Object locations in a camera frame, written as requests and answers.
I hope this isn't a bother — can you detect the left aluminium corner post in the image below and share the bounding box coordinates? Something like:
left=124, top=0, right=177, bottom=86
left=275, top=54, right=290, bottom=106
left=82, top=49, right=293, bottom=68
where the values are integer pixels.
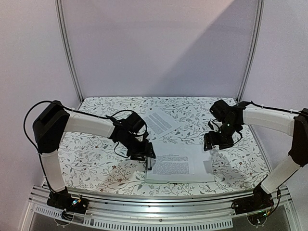
left=55, top=0, right=84, bottom=103

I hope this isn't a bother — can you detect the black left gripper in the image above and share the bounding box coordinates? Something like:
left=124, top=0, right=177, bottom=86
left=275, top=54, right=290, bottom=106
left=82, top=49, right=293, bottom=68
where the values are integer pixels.
left=119, top=132, right=155, bottom=161

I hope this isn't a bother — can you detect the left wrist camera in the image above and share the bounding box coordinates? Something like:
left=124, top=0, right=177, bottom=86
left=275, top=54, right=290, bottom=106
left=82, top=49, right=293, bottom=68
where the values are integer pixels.
left=125, top=112, right=147, bottom=136

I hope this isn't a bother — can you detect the right aluminium corner post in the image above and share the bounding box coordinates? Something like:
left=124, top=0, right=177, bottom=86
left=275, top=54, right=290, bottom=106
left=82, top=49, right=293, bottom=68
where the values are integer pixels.
left=236, top=0, right=264, bottom=102

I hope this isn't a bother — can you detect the perforated white cable tray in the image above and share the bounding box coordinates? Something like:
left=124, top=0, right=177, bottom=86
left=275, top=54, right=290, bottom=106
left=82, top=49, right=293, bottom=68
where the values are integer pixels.
left=29, top=205, right=233, bottom=231

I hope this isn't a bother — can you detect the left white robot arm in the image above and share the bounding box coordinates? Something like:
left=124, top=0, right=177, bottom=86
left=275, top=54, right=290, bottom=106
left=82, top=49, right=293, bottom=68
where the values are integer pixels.
left=29, top=100, right=156, bottom=209

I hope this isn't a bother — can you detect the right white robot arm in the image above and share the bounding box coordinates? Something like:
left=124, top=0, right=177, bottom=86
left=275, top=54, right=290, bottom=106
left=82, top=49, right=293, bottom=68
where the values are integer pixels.
left=204, top=100, right=308, bottom=210

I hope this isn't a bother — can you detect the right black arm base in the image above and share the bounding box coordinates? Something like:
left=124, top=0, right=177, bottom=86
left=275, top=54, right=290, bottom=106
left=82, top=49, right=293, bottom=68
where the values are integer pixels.
left=231, top=184, right=281, bottom=217

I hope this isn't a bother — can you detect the aluminium corner post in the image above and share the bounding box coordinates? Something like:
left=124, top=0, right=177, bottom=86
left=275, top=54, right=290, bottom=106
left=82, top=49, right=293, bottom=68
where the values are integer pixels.
left=236, top=0, right=264, bottom=102
left=55, top=0, right=84, bottom=103

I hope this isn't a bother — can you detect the printed text paper sheet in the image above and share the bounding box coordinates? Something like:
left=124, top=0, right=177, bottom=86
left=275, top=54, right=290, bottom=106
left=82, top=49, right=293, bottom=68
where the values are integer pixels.
left=142, top=107, right=181, bottom=138

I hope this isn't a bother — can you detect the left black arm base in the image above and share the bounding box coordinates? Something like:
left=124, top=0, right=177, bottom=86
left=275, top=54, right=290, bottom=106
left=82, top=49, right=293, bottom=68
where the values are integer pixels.
left=47, top=188, right=89, bottom=214

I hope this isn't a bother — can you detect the front aluminium rail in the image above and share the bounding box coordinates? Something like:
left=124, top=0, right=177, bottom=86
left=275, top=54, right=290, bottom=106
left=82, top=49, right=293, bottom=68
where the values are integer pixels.
left=28, top=185, right=292, bottom=218

